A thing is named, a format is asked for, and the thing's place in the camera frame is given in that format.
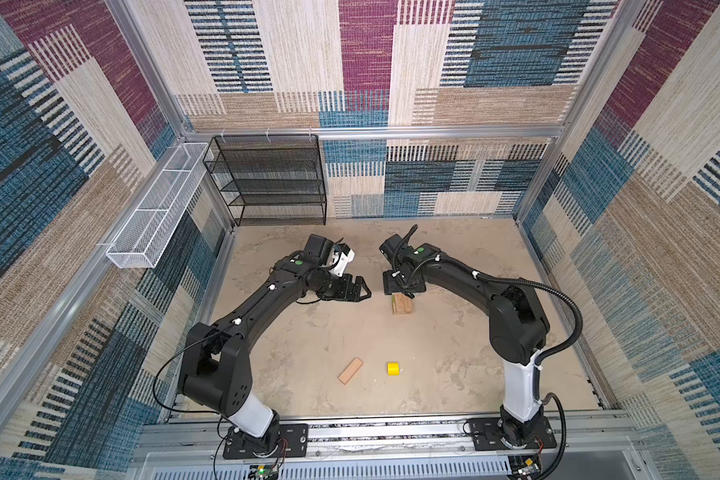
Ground black wire mesh shelf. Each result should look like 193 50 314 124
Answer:
204 134 327 227

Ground white wire mesh basket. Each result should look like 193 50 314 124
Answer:
106 143 208 269

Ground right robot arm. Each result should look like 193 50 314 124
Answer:
379 234 550 448

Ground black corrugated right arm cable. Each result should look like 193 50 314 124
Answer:
392 224 584 480

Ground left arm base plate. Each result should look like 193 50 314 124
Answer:
222 423 309 460

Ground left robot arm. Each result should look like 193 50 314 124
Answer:
178 234 371 456

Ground yellow cylinder block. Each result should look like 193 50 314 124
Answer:
387 362 400 376

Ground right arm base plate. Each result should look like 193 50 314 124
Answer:
462 416 558 452

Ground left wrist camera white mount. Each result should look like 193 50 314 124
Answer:
328 242 355 277

